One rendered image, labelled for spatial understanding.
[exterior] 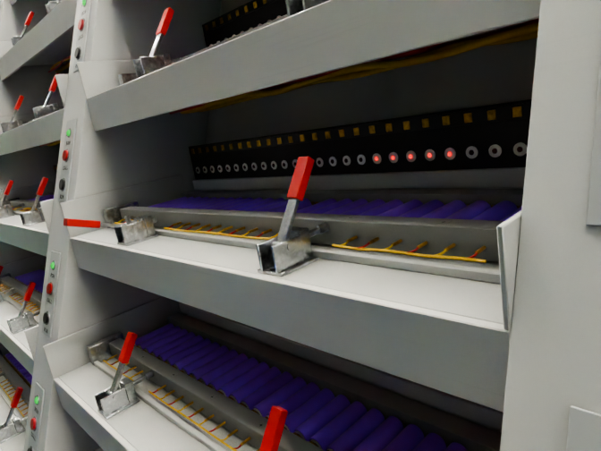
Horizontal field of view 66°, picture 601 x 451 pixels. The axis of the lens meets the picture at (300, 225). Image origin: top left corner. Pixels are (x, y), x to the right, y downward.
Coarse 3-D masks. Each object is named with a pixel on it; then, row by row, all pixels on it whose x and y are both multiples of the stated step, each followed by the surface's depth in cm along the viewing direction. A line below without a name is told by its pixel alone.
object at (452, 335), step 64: (128, 192) 70; (128, 256) 51; (192, 256) 44; (256, 256) 40; (512, 256) 21; (256, 320) 36; (320, 320) 31; (384, 320) 26; (448, 320) 23; (448, 384) 24
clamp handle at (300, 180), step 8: (304, 160) 36; (312, 160) 36; (296, 168) 36; (304, 168) 36; (296, 176) 36; (304, 176) 36; (296, 184) 36; (304, 184) 36; (288, 192) 36; (296, 192) 35; (304, 192) 36; (288, 200) 36; (296, 200) 35; (288, 208) 36; (296, 208) 35; (288, 216) 35; (288, 224) 35; (280, 232) 35; (288, 232) 35; (280, 240) 35
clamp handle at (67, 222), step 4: (124, 216) 54; (128, 216) 54; (64, 220) 50; (68, 220) 49; (72, 220) 49; (76, 220) 50; (80, 220) 50; (84, 220) 50; (88, 220) 50; (92, 220) 51; (128, 220) 54; (64, 224) 49; (68, 224) 49; (72, 224) 49; (76, 224) 50; (80, 224) 50; (84, 224) 50; (88, 224) 50; (92, 224) 51; (96, 224) 51; (100, 224) 52; (104, 224) 52; (108, 224) 52; (112, 224) 52; (116, 224) 53; (128, 224) 54
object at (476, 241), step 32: (160, 224) 59; (192, 224) 54; (224, 224) 49; (256, 224) 45; (352, 224) 36; (384, 224) 34; (416, 224) 32; (448, 224) 31; (480, 224) 30; (416, 256) 31; (448, 256) 29; (480, 256) 30
